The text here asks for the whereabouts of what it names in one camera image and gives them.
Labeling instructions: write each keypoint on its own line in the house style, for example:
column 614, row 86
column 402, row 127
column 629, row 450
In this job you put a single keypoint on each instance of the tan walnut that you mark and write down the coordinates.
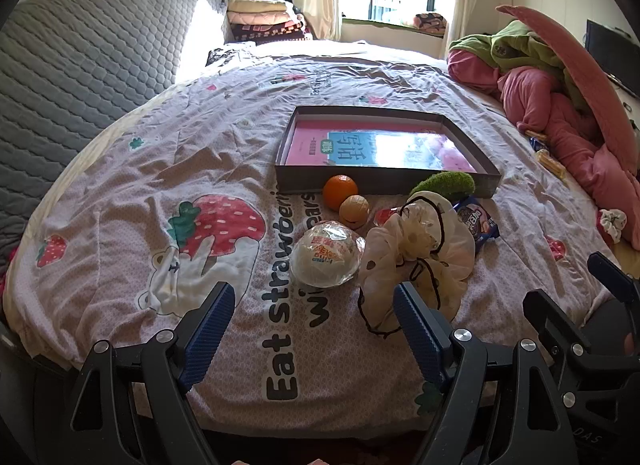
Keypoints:
column 354, row 210

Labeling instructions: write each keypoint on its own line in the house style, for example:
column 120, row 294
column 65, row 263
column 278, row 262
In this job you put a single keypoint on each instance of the black television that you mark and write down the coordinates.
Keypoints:
column 610, row 55

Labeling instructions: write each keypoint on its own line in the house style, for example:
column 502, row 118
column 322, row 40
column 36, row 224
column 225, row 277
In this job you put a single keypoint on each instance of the small yellow snack packet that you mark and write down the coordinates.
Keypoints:
column 532, row 133

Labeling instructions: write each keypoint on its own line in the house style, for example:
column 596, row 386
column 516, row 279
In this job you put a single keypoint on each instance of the pile of pink green clothes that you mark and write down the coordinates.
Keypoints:
column 550, row 110

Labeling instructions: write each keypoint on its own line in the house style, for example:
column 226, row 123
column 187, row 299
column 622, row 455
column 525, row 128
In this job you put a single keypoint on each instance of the large yellow snack packet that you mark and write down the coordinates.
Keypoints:
column 552, row 164

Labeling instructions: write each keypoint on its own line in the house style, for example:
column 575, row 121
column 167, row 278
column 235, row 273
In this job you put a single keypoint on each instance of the round plastic-wrapped bun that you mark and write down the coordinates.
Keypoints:
column 325, row 252

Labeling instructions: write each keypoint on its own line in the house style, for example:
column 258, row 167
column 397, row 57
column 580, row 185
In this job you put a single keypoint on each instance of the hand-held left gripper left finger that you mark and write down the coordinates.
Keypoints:
column 212, row 330

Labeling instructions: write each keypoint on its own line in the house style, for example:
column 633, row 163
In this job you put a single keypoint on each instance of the pink book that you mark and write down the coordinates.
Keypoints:
column 310, row 145

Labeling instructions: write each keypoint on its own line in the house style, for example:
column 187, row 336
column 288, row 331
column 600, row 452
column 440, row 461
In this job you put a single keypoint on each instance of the patterned windowsill pillow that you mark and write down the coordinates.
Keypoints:
column 430, row 21

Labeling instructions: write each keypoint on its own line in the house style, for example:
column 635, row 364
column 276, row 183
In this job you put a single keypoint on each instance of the grey quilted headboard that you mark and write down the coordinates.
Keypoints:
column 75, row 70

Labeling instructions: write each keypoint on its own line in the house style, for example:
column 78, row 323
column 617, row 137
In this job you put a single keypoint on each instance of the green jacket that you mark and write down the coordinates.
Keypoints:
column 520, row 50

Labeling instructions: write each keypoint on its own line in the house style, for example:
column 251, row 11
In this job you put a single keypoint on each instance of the green fuzzy headband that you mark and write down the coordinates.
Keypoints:
column 445, row 184

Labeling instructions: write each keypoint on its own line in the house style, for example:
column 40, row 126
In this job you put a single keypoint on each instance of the orange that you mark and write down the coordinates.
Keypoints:
column 340, row 191

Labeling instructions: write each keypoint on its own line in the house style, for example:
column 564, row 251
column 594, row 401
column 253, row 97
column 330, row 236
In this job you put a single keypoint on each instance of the blue snack packet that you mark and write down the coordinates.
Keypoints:
column 477, row 225

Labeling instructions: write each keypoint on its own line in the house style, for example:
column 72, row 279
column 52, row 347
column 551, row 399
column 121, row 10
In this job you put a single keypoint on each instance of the small red-label snack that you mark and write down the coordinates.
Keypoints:
column 382, row 217

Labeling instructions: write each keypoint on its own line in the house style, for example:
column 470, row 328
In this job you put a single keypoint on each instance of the pink folded blanket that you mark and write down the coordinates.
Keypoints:
column 265, row 18

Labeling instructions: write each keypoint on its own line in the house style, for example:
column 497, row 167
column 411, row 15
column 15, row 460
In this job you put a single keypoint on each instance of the cream folded blanket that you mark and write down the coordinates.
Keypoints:
column 260, row 5

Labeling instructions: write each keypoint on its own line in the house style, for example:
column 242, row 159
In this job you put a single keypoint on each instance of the black white patterned cloth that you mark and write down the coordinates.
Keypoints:
column 225, row 56

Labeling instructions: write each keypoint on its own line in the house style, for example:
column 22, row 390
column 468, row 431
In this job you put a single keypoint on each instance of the floral scrunchie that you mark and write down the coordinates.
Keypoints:
column 612, row 224

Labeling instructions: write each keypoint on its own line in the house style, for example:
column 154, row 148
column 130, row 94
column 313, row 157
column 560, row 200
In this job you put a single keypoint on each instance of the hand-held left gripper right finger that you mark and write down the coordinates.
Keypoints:
column 417, row 330

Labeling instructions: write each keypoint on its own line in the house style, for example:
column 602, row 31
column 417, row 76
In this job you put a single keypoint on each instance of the small blue white packet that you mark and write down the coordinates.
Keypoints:
column 538, row 144

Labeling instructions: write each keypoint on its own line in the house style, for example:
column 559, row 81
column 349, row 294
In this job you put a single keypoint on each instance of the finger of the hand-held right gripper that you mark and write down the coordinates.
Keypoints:
column 550, row 317
column 612, row 277

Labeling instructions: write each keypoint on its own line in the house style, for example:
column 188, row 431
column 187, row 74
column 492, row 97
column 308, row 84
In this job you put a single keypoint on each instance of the dark patterned folded blanket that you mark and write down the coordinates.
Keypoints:
column 270, row 33

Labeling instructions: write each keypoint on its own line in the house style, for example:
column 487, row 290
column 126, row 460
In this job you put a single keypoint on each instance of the grey cardboard box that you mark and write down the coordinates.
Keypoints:
column 350, row 181

